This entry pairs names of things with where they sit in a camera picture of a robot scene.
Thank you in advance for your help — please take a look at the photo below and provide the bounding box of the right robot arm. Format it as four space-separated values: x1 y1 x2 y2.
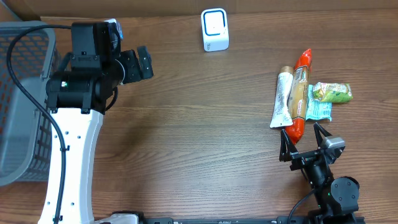
279 123 364 223

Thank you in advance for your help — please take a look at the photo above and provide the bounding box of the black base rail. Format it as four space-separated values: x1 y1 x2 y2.
93 210 366 224

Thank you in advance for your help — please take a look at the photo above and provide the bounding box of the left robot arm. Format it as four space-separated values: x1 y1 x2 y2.
39 19 154 223

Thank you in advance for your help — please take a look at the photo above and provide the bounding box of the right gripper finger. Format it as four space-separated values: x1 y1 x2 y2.
279 129 299 162
313 122 331 149

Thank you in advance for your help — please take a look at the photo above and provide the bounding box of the red spaghetti packet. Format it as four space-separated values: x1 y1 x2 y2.
285 49 312 144

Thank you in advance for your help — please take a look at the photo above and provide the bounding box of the green yellow snack packet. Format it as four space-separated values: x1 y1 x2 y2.
312 82 353 103

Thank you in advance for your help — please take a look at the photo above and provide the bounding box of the white barcode scanner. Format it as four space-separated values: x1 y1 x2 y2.
201 8 229 52

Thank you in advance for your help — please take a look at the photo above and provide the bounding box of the mint green wipes packet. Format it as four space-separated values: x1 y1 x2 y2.
305 85 332 121

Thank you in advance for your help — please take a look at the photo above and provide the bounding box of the grey plastic shopping basket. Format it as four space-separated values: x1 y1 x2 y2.
1 21 62 186

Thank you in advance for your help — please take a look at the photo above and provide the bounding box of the white Pantene conditioner tube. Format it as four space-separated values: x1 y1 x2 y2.
270 66 294 128

